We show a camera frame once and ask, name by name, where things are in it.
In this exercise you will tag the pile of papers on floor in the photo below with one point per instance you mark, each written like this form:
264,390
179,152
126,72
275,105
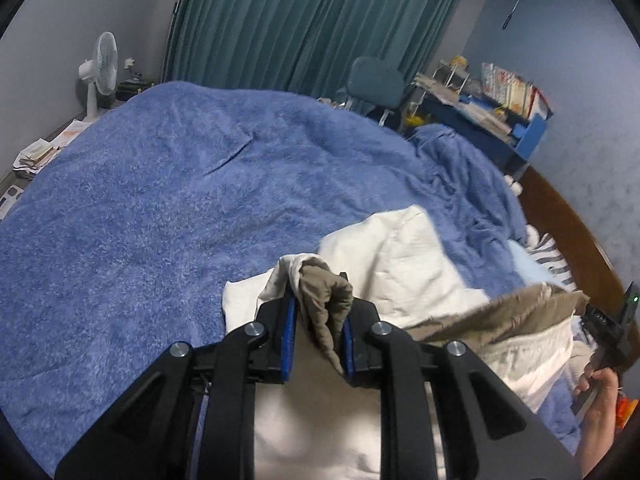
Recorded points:
35,157

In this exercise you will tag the teal curtain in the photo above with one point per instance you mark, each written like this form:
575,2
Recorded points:
310,20

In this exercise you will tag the white flat device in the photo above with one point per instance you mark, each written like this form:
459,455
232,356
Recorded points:
9,200

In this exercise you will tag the stack of papers on desk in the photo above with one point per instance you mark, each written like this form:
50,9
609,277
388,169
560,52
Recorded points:
440,87

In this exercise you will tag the person's right forearm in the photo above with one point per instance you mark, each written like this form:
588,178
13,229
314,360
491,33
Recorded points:
600,425

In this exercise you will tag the wooden headboard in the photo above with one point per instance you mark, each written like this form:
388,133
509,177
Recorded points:
580,220

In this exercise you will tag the striped cloth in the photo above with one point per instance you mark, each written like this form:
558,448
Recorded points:
552,260

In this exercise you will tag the orange item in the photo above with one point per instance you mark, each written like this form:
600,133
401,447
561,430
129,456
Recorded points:
627,410

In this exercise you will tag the blue desk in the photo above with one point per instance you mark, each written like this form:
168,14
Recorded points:
530,132

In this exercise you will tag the white plush toy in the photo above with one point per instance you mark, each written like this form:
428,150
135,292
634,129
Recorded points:
514,185

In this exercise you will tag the person's right hand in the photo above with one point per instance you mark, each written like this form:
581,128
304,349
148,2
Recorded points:
600,377

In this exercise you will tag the blue fleece blanket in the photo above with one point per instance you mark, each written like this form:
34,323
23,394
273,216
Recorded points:
150,210

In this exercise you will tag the fly swatter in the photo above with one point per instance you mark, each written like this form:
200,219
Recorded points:
517,2

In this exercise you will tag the light blue pillow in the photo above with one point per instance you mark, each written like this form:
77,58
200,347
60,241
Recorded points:
530,265

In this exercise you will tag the row of books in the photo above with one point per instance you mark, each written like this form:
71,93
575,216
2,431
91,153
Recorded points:
512,87

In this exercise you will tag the white hooded jacket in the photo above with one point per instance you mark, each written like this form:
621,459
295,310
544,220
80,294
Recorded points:
400,260

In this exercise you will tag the white standing fan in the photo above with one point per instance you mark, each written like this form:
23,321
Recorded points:
102,60

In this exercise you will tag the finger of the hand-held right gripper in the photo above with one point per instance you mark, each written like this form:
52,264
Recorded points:
600,319

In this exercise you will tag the black box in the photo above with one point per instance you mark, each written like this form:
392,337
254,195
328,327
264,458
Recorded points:
131,89

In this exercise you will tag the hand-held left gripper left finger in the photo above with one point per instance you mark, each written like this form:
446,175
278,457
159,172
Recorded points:
287,345

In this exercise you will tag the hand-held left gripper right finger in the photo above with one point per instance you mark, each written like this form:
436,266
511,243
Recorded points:
349,355

